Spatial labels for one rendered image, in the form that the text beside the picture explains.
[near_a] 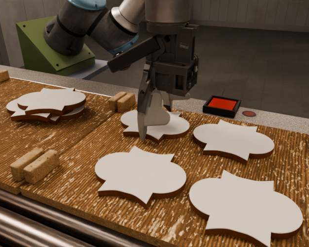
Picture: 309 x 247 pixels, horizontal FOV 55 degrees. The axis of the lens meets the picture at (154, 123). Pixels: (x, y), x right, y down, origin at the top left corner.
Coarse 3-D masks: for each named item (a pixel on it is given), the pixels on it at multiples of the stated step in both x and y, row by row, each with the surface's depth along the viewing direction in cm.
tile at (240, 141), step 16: (208, 128) 57; (224, 128) 57; (240, 128) 57; (256, 128) 57; (208, 144) 52; (224, 144) 52; (240, 144) 52; (256, 144) 52; (272, 144) 52; (240, 160) 49
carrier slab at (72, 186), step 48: (96, 144) 54; (144, 144) 54; (192, 144) 54; (288, 144) 54; (48, 192) 43; (96, 192) 43; (288, 192) 43; (144, 240) 37; (192, 240) 35; (240, 240) 35; (288, 240) 35
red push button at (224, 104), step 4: (212, 100) 73; (216, 100) 73; (220, 100) 73; (224, 100) 73; (228, 100) 73; (208, 104) 71; (212, 104) 71; (216, 104) 71; (220, 104) 71; (224, 104) 71; (228, 104) 71; (232, 104) 71; (224, 108) 69; (228, 108) 69; (232, 108) 69
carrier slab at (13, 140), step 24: (0, 96) 74; (96, 96) 74; (0, 120) 62; (72, 120) 62; (96, 120) 62; (0, 144) 54; (24, 144) 54; (48, 144) 54; (72, 144) 54; (0, 168) 48
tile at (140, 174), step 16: (112, 160) 48; (128, 160) 48; (144, 160) 48; (160, 160) 48; (96, 176) 45; (112, 176) 44; (128, 176) 44; (144, 176) 44; (160, 176) 44; (176, 176) 44; (112, 192) 42; (128, 192) 41; (144, 192) 41; (160, 192) 41; (176, 192) 42
